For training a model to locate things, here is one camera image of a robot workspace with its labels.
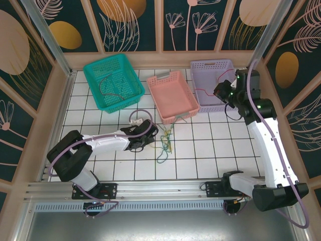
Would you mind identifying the pink perforated plastic basket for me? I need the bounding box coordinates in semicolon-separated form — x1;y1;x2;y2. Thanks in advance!
146;70;201;125

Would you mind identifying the lavender perforated plastic basket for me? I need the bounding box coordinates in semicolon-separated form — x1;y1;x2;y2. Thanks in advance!
190;58;239;114

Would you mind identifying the teal perforated plastic basket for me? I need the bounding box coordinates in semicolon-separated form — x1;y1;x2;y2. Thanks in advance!
82;53;146;114

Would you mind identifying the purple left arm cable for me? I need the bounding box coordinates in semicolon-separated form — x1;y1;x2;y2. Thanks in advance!
48;109;154;218

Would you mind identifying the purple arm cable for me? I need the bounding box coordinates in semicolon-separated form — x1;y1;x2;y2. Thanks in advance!
223;59;309;229
48;109;154;218

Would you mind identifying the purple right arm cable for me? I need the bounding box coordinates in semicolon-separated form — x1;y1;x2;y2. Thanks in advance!
223;59;309;229

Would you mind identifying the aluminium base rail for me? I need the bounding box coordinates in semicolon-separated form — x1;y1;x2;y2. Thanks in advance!
24;178;266;201

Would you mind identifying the dark floral wall panel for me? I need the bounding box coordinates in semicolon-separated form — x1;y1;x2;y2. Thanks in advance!
162;0;218;52
32;0;100;53
263;0;321;108
89;0;157;53
0;76;36;183
285;87;321;179
220;0;275;52
0;0;55;111

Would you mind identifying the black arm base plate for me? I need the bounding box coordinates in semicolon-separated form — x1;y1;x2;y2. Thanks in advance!
205;180;233;199
71;182;118;201

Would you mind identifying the slotted grey cable duct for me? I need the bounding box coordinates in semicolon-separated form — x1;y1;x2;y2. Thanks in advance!
34;200;226;213

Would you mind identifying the aluminium frame post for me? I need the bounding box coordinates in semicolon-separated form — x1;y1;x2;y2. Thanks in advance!
247;0;300;73
19;0;76;77

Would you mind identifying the aluminium side rail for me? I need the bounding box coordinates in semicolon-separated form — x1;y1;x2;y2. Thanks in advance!
37;71;77;181

